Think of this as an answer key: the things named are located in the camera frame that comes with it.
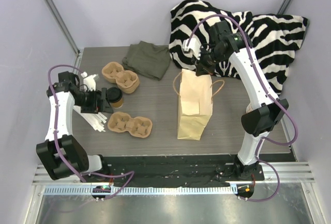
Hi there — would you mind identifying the brown paper coffee cup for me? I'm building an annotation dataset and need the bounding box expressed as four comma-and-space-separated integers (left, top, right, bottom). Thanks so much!
111, 96, 124, 108

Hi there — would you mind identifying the black plastic cup lid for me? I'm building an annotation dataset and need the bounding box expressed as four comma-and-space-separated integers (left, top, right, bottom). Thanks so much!
106, 87, 123, 103

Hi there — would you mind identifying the separated brown pulp cup carrier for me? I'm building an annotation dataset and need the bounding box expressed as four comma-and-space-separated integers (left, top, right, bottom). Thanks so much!
108, 112, 153, 138

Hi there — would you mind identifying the brown paper bag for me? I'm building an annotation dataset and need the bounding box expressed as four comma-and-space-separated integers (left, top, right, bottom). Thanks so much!
173, 69, 225, 140

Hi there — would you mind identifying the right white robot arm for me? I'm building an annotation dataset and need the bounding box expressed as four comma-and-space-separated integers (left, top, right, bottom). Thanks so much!
183, 21, 289, 180

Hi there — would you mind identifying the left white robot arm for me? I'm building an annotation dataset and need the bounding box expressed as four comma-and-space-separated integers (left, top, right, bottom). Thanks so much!
36, 71, 113, 182

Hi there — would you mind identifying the white wrapped straws bundle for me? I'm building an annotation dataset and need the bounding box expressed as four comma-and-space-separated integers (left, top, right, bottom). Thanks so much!
73, 106, 107, 132

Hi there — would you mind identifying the olive green cloth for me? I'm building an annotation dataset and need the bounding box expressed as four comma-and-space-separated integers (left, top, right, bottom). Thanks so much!
122, 41, 171, 81

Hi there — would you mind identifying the stack of paper cups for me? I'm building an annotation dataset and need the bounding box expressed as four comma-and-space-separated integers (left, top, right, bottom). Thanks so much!
246, 103, 254, 114

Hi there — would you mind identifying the zebra print blanket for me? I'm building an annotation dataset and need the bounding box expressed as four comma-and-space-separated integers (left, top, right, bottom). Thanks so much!
169, 0, 309, 94

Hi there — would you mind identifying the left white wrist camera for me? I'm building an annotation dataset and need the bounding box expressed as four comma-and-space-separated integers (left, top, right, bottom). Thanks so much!
81, 72, 100, 92

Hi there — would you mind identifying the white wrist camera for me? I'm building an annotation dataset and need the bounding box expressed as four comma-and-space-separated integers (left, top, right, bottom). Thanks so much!
182, 38, 201, 60
81, 72, 100, 92

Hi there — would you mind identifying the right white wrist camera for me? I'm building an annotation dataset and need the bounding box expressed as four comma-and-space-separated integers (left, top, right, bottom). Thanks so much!
182, 38, 201, 60

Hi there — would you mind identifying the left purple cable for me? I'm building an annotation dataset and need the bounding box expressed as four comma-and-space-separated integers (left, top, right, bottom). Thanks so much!
48, 63, 135, 201

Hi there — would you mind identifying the purple cable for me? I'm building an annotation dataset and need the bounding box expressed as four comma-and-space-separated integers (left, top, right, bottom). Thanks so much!
48, 63, 135, 201
187, 13, 299, 202

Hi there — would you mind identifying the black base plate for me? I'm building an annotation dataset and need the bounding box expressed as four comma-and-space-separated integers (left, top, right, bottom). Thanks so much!
49, 154, 265, 183

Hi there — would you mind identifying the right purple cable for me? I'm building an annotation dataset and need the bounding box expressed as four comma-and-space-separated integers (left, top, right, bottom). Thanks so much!
187, 13, 299, 202

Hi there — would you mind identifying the aluminium rail frame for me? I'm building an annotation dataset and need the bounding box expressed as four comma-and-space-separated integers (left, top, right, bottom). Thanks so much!
24, 48, 318, 224

